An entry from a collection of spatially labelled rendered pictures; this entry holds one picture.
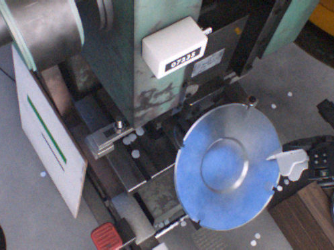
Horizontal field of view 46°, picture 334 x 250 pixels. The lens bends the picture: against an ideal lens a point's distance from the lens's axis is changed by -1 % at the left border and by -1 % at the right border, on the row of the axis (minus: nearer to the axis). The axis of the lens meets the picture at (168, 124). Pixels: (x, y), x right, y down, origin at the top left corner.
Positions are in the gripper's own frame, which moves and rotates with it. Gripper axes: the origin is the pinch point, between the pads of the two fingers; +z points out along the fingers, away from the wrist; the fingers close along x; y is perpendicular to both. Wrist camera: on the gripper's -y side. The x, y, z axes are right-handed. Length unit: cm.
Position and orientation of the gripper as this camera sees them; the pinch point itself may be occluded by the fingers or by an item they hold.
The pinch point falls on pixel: (272, 154)
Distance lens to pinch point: 84.5
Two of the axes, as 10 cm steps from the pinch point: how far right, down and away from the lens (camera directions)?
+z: -7.6, 2.0, 6.2
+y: -0.9, 9.1, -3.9
